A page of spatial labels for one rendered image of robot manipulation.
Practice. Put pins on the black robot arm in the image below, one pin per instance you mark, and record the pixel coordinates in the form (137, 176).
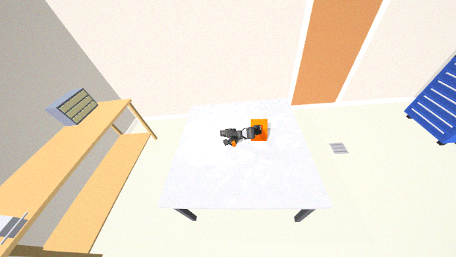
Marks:
(251, 132)

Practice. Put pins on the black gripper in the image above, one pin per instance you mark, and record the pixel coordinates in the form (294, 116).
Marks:
(228, 142)

